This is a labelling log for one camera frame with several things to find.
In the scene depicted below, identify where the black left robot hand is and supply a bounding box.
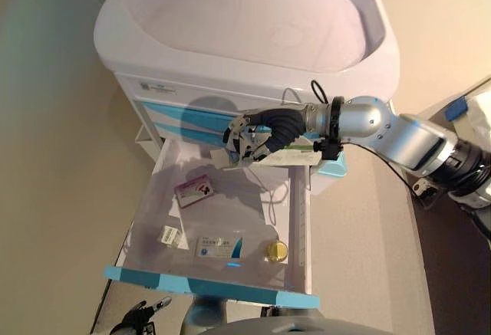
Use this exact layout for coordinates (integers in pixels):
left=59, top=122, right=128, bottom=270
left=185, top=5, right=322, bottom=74
left=110, top=296, right=173, bottom=335

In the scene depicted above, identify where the small blister pack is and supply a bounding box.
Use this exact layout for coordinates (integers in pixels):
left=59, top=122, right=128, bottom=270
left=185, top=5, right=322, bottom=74
left=159, top=225, right=181, bottom=250

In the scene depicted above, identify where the white bed caster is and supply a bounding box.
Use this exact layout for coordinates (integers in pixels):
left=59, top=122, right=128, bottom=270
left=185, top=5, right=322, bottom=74
left=412, top=176, right=438, bottom=209

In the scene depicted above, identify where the purple white medicine box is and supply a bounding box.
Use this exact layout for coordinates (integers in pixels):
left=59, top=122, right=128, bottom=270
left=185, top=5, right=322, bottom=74
left=173, top=173, right=215, bottom=208

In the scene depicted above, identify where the white blue medicine box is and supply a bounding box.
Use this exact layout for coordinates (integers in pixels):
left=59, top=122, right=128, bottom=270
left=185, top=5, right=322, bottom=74
left=194, top=235, right=246, bottom=261

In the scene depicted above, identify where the white green medicine box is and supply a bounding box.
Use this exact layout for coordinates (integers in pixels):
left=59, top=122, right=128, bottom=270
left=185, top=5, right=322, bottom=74
left=264, top=141, right=321, bottom=167

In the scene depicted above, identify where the white bin with blue lid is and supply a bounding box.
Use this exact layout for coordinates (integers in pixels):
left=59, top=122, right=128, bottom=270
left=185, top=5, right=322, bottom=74
left=312, top=154, right=348, bottom=194

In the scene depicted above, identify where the white blue cart drawer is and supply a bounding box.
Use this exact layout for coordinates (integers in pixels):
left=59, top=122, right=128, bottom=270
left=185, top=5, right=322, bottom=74
left=137, top=99, right=265, bottom=121
left=147, top=118, right=239, bottom=140
left=103, top=137, right=321, bottom=310

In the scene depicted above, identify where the blue tape patch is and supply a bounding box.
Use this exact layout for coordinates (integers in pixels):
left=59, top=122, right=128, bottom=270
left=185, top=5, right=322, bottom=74
left=444, top=97, right=470, bottom=121

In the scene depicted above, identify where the white hospital bed frame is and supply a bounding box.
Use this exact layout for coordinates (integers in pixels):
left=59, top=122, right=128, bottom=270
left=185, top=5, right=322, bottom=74
left=417, top=76, right=491, bottom=129

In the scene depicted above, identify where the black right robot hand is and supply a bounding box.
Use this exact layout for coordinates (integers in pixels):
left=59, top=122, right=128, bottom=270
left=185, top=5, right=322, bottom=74
left=222, top=107, right=310, bottom=168

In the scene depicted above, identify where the white bed sheet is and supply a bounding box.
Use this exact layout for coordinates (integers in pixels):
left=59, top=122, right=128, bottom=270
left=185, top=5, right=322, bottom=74
left=466, top=89, right=491, bottom=148

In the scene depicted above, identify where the cart label sticker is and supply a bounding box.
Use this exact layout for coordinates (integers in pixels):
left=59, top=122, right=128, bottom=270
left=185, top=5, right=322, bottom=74
left=140, top=80, right=177, bottom=94

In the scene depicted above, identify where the white medical cart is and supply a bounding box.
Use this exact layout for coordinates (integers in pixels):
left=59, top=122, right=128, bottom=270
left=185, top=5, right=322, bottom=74
left=93, top=0, right=402, bottom=309

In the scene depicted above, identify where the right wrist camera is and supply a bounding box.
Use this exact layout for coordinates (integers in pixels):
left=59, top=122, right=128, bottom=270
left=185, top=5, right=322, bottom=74
left=312, top=135, right=344, bottom=162

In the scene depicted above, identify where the gold cap bottle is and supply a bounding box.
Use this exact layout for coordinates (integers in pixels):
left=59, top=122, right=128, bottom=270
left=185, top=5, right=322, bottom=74
left=265, top=240, right=288, bottom=264

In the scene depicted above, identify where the grey robot torso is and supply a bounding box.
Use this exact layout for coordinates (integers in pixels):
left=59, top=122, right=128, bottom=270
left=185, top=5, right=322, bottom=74
left=214, top=306, right=396, bottom=335

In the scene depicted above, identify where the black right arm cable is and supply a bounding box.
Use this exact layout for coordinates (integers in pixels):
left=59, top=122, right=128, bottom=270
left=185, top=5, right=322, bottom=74
left=310, top=79, right=331, bottom=104

